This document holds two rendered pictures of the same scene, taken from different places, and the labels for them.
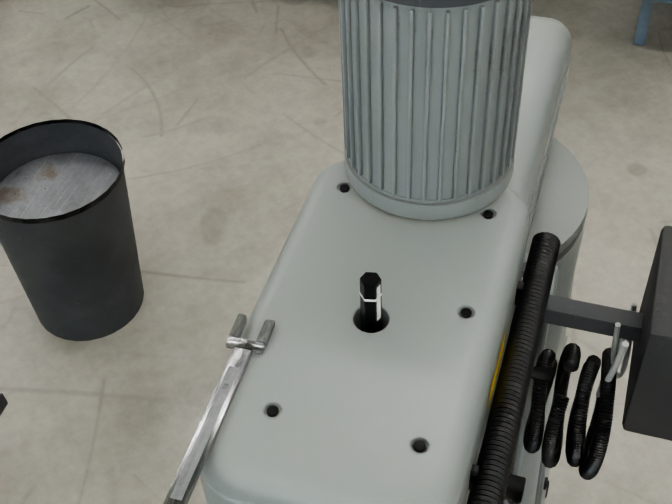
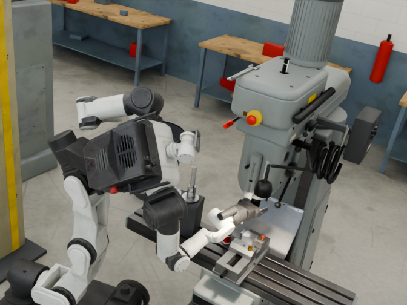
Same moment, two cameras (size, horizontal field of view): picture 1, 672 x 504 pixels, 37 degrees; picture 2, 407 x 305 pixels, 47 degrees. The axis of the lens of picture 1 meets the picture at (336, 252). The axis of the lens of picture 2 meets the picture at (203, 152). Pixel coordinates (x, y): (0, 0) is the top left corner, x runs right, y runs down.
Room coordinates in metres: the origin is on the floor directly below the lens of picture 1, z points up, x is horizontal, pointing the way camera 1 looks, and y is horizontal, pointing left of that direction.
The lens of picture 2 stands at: (-1.21, 0.01, 2.46)
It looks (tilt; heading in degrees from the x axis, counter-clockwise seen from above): 28 degrees down; 7
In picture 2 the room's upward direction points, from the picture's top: 8 degrees clockwise
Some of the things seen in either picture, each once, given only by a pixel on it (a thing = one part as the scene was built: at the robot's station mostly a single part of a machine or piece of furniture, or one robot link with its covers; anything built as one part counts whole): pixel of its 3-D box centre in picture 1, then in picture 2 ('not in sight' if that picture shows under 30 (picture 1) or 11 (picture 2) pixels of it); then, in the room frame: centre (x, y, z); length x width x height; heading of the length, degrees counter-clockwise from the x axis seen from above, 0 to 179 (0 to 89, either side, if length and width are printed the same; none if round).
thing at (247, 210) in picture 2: not in sight; (241, 212); (0.60, 0.02, 1.23); 0.13 x 0.12 x 0.10; 56
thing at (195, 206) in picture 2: not in sight; (179, 209); (0.81, 0.34, 1.02); 0.22 x 0.12 x 0.20; 81
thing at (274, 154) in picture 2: not in sight; (264, 161); (0.68, -0.04, 1.47); 0.21 x 0.19 x 0.32; 71
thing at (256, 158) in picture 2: not in sight; (252, 176); (0.57, 0.00, 1.44); 0.04 x 0.04 x 0.21; 71
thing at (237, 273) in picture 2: not in sight; (244, 252); (0.65, -0.03, 0.97); 0.35 x 0.15 x 0.11; 158
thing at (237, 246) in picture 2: not in sight; (242, 249); (0.62, -0.02, 1.01); 0.12 x 0.06 x 0.04; 68
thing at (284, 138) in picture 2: not in sight; (277, 116); (0.72, -0.05, 1.68); 0.34 x 0.24 x 0.10; 161
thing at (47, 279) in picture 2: not in sight; (60, 287); (0.42, 0.82, 0.68); 0.21 x 0.20 x 0.13; 83
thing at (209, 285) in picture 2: not in sight; (238, 277); (0.68, -0.03, 0.78); 0.50 x 0.35 x 0.12; 161
